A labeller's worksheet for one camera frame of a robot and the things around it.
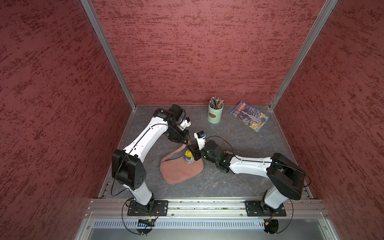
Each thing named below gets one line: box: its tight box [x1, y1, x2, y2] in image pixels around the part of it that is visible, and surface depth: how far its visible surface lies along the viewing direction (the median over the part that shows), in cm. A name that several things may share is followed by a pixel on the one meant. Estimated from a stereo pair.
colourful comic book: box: [228, 100, 270, 132], surface depth 116 cm
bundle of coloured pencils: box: [209, 95, 224, 110], surface depth 105 cm
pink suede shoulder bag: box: [159, 144, 204, 184], surface depth 86 cm
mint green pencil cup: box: [207, 103, 224, 124], surface depth 106 cm
